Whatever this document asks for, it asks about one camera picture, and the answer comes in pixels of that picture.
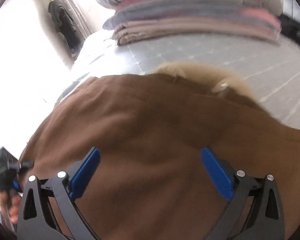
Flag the brown coat with fleece collar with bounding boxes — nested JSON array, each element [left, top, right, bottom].
[[21, 70, 300, 239]]

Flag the left hand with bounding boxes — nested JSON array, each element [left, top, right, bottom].
[[0, 191, 21, 224]]

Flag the grey checked bed cover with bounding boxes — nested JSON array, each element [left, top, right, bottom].
[[59, 33, 300, 129]]

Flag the black jacket on bed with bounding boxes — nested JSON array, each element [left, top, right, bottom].
[[279, 14, 300, 46]]

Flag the stack of folded quilts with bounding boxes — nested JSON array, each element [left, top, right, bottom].
[[103, 0, 282, 45]]

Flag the dark clothes hanging on wall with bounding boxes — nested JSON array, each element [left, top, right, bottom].
[[48, 0, 81, 54]]

